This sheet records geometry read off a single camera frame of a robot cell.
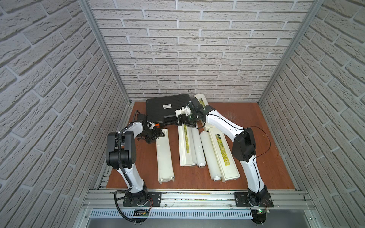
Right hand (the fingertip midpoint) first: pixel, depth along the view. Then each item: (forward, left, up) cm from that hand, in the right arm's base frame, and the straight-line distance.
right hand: (181, 124), depth 89 cm
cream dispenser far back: (+27, -18, -5) cm, 33 cm away
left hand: (-1, +14, -10) cm, 17 cm away
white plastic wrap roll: (-14, -3, -1) cm, 14 cm away
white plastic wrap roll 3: (-19, -17, -9) cm, 27 cm away
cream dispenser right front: (-27, -25, -6) cm, 37 cm away
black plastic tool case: (+20, +13, -7) cm, 25 cm away
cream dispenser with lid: (-23, +11, -14) cm, 29 cm away
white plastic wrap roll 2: (-13, -10, -9) cm, 19 cm away
